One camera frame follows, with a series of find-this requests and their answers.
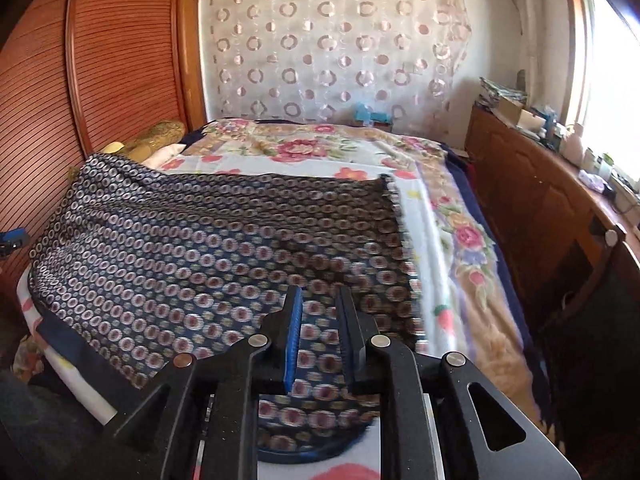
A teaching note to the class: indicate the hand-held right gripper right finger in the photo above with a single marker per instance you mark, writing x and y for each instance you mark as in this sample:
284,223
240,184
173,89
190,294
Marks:
350,345

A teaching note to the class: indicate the white pillow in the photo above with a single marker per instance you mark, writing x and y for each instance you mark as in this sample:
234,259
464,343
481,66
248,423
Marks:
167,155

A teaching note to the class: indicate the cardboard box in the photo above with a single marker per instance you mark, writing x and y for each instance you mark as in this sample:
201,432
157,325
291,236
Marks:
517,112

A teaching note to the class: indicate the blue object on box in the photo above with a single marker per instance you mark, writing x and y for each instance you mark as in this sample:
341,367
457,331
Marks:
372,117

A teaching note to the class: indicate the wooden slatted wardrobe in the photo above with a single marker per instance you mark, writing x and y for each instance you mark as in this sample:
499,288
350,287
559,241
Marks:
100,75

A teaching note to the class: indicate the white window curtain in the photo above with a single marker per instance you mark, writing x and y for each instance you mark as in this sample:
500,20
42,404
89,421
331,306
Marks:
522,30

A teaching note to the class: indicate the wooden sideboard cabinet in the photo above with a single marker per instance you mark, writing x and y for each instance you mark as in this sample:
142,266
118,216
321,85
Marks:
520,190

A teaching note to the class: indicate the white crumpled tissue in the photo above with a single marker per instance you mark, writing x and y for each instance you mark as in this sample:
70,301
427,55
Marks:
592,180

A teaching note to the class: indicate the sheer circle-patterned curtain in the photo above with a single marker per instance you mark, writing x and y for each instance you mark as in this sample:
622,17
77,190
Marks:
340,45

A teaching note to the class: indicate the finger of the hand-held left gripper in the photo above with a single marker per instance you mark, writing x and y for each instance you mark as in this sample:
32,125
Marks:
14,235

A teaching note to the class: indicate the floral blanket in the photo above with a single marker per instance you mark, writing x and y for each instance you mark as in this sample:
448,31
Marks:
450,240

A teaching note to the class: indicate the dark chair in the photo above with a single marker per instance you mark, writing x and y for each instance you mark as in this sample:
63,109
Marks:
595,350

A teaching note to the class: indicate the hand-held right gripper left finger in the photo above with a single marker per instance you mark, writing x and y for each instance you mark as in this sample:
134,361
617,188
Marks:
295,340

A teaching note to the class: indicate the stack of folded cloths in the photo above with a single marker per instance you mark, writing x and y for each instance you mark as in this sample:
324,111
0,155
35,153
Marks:
500,90

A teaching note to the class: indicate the white plastic jug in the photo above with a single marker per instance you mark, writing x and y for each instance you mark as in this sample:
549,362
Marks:
574,147

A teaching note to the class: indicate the dark blue patterned shirt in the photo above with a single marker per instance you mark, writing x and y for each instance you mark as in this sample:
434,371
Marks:
200,260

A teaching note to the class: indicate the green-capped bottle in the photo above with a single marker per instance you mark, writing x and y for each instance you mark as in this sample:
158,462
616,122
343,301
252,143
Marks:
605,167

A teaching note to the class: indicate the gold embroidered pillow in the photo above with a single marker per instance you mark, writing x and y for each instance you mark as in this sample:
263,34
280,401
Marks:
155,137

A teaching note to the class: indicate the window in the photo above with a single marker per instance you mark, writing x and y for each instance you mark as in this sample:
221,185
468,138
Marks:
607,70

